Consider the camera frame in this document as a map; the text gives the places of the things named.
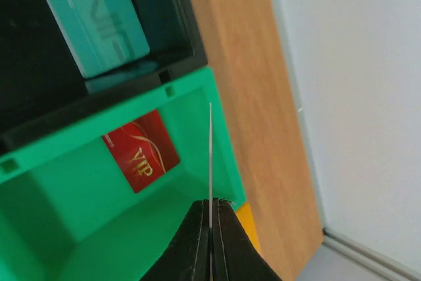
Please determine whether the yellow storage bin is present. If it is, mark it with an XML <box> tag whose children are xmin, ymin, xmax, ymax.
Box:
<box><xmin>235</xmin><ymin>202</ymin><xmax>260</xmax><ymax>253</ymax></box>

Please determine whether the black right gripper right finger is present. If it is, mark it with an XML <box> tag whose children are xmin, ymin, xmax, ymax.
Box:
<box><xmin>212</xmin><ymin>198</ymin><xmax>280</xmax><ymax>281</ymax></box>

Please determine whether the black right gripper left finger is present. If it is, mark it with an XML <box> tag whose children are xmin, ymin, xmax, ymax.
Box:
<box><xmin>141</xmin><ymin>199</ymin><xmax>210</xmax><ymax>281</ymax></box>

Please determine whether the pink red credit card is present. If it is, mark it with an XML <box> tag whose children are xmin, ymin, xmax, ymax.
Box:
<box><xmin>209</xmin><ymin>103</ymin><xmax>213</xmax><ymax>230</ymax></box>

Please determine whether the black storage bin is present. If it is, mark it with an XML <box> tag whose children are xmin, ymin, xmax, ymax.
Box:
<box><xmin>1</xmin><ymin>0</ymin><xmax>207</xmax><ymax>154</ymax></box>

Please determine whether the green storage bin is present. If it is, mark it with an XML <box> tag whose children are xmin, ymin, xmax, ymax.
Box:
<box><xmin>1</xmin><ymin>67</ymin><xmax>246</xmax><ymax>280</ymax></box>

